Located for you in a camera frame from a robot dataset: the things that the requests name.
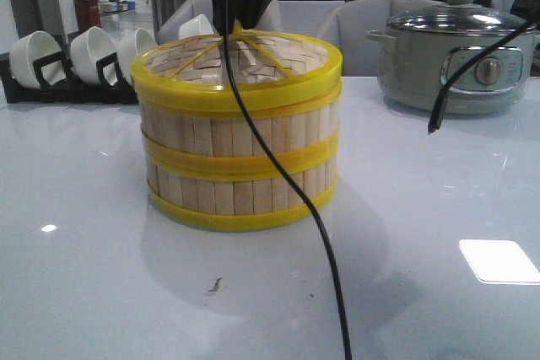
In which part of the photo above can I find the woven bamboo steamer lid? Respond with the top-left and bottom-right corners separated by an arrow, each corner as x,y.
131,28 -> 343,116

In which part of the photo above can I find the bamboo steamer basket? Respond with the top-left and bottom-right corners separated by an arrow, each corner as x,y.
143,153 -> 340,233
140,86 -> 342,179

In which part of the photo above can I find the left grey chair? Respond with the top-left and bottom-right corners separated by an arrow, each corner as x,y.
155,0 -> 283,45

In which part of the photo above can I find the white bowl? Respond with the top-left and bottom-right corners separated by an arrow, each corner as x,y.
177,13 -> 214,40
9,30 -> 62,89
116,28 -> 157,87
70,26 -> 116,85

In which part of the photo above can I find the middle grey chair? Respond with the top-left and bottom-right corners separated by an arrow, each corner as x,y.
316,0 -> 439,77

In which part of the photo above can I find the red bin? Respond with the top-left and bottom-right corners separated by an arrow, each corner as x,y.
73,0 -> 101,34

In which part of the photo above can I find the grey electric cooking pot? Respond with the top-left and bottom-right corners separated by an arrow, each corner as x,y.
367,28 -> 539,115

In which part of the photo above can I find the black bowl rack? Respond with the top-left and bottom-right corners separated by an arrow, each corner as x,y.
1,41 -> 138,105

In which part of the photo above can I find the glass pot lid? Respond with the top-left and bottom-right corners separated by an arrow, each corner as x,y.
386,0 -> 526,36

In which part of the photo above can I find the black right cable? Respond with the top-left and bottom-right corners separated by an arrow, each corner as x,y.
217,0 -> 354,360

